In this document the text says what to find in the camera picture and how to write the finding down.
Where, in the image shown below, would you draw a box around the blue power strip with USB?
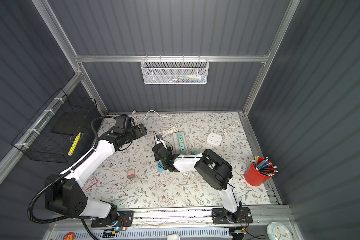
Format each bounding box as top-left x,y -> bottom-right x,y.
157,161 -> 166,173

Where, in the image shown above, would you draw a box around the pink plug adapter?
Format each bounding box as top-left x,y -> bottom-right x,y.
127,169 -> 136,179

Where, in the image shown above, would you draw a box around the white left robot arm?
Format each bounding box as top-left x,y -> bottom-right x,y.
45,114 -> 147,222

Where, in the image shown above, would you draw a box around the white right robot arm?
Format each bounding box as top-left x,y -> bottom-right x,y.
152,144 -> 242,214

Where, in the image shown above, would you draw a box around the long white multicolour power strip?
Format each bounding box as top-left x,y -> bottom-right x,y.
173,132 -> 189,155

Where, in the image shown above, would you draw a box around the white square power socket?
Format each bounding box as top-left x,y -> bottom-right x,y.
206,133 -> 223,147

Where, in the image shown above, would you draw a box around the yellow marker pen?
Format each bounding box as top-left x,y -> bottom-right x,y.
68,132 -> 82,156

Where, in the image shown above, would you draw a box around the red white card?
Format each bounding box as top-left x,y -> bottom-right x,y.
84,177 -> 98,191

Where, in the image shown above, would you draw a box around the red pen cup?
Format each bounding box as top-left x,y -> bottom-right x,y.
244,163 -> 276,187

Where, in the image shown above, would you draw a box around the pens in red cup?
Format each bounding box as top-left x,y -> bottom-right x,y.
252,156 -> 279,177

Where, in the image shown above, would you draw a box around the white round clock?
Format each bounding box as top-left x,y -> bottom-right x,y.
267,222 -> 294,240

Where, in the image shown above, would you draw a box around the white power strip cable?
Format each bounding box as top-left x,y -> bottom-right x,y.
131,109 -> 181,134

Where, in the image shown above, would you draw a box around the white blue-strip cable bundle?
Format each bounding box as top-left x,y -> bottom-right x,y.
157,125 -> 179,137

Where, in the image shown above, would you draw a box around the white wire basket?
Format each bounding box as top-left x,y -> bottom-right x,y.
141,58 -> 210,85

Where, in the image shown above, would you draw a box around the black wire basket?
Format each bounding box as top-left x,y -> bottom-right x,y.
12,90 -> 100,164

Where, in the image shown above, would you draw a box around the white square socket cable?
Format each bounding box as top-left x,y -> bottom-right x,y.
218,120 -> 240,135

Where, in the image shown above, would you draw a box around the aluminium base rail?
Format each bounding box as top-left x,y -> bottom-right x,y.
47,205 -> 292,232

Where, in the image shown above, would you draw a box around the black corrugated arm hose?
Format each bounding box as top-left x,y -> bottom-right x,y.
26,115 -> 118,224

